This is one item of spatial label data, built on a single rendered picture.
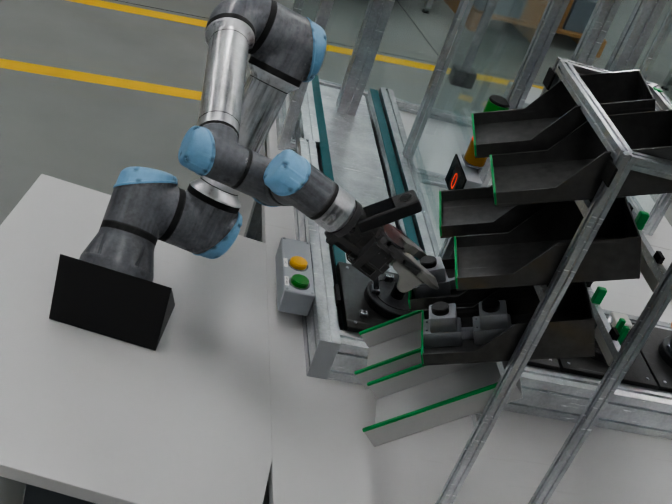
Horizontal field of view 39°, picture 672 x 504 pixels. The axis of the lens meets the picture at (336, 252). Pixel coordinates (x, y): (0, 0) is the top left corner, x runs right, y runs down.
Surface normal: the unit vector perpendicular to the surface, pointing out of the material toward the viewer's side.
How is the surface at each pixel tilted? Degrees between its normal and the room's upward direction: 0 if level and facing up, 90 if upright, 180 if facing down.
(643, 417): 90
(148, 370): 0
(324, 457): 0
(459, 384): 45
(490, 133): 25
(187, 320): 0
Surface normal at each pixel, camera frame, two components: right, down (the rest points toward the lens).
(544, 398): 0.07, 0.56
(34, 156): 0.29, -0.80
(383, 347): -0.47, -0.77
